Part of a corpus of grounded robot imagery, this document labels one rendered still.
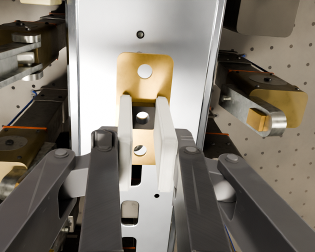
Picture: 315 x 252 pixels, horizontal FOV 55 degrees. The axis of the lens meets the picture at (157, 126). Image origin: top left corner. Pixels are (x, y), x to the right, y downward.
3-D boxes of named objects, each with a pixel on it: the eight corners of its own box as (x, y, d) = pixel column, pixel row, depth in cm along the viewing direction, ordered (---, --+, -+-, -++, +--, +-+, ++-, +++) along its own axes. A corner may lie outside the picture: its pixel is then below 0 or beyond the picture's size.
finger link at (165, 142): (162, 140, 14) (178, 141, 14) (156, 95, 21) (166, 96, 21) (157, 193, 16) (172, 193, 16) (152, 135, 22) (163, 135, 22)
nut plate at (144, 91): (163, 163, 24) (165, 171, 23) (114, 162, 23) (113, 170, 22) (174, 54, 20) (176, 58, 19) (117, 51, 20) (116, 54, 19)
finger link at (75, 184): (115, 201, 14) (46, 200, 13) (118, 148, 18) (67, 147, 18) (116, 172, 13) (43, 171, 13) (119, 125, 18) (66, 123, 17)
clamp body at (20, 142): (75, 110, 79) (30, 198, 45) (32, 108, 78) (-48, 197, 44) (74, 86, 77) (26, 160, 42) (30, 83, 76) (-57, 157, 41)
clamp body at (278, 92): (242, 76, 79) (316, 131, 47) (197, 73, 78) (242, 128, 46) (247, 50, 76) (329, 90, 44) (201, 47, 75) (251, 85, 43)
